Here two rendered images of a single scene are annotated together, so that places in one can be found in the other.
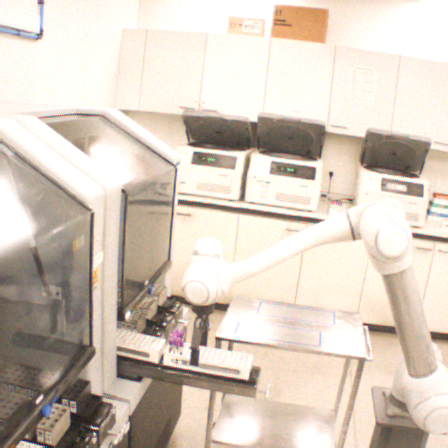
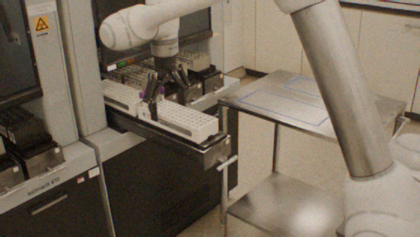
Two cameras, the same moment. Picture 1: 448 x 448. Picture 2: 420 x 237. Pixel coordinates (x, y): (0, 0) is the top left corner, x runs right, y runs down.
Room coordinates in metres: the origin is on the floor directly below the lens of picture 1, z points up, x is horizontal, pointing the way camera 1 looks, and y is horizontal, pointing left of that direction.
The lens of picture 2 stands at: (0.62, -0.76, 1.46)
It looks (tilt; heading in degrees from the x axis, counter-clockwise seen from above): 26 degrees down; 34
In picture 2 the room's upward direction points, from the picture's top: 2 degrees counter-clockwise
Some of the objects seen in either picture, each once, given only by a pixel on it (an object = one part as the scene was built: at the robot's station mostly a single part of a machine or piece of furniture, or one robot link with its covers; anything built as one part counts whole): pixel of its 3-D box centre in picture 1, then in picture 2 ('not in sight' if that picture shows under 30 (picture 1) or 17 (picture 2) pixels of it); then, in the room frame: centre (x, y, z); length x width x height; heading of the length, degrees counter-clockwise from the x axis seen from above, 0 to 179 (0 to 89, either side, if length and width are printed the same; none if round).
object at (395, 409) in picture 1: (408, 397); not in sight; (1.62, -0.74, 0.73); 0.22 x 0.18 x 0.06; 172
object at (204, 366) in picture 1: (208, 361); (176, 120); (1.61, 0.03, 0.83); 0.30 x 0.10 x 0.06; 82
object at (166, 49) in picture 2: not in sight; (164, 46); (1.62, 0.06, 1.09); 0.09 x 0.09 x 0.06
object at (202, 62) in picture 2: (161, 296); (199, 63); (2.11, 0.26, 0.85); 0.12 x 0.02 x 0.06; 171
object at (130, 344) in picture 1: (122, 344); (120, 97); (1.66, 0.34, 0.83); 0.30 x 0.10 x 0.06; 82
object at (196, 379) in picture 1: (169, 367); (151, 122); (1.63, 0.16, 0.78); 0.73 x 0.14 x 0.09; 82
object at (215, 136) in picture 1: (215, 151); not in sight; (4.26, 0.18, 1.22); 0.62 x 0.56 x 0.64; 170
